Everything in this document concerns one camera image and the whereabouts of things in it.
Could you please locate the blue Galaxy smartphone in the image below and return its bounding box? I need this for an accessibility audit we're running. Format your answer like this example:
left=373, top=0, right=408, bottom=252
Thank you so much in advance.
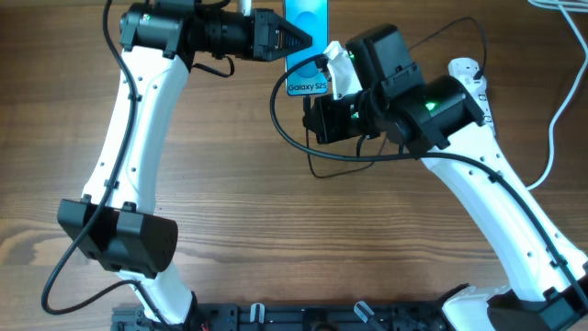
left=283, top=0, right=330, bottom=97

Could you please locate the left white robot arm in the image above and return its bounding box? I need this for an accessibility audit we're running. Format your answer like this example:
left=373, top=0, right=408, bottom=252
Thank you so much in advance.
left=57, top=1, right=312, bottom=330

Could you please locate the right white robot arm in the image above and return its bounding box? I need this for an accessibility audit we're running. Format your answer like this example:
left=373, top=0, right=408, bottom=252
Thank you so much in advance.
left=303, top=24, right=587, bottom=330

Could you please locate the white charger plug adapter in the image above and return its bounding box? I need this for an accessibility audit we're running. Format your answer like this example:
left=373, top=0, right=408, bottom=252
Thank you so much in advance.
left=465, top=76, right=487, bottom=95

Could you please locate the white power strip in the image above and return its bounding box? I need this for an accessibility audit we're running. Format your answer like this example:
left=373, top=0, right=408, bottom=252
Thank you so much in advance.
left=447, top=57, right=496, bottom=134

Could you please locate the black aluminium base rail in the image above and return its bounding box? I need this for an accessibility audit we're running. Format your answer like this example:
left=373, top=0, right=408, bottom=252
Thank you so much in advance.
left=111, top=301, right=453, bottom=331

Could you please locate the white power strip cord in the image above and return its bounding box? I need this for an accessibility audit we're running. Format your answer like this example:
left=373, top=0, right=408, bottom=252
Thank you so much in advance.
left=526, top=0, right=588, bottom=191

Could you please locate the white cables top corner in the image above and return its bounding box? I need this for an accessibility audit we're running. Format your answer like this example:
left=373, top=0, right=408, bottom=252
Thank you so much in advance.
left=526, top=0, right=588, bottom=14

